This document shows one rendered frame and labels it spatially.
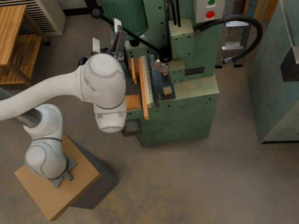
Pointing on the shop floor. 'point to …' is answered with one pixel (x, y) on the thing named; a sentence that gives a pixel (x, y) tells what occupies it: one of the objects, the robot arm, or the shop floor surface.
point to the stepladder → (234, 46)
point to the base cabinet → (176, 123)
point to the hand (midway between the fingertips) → (106, 32)
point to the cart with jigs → (18, 46)
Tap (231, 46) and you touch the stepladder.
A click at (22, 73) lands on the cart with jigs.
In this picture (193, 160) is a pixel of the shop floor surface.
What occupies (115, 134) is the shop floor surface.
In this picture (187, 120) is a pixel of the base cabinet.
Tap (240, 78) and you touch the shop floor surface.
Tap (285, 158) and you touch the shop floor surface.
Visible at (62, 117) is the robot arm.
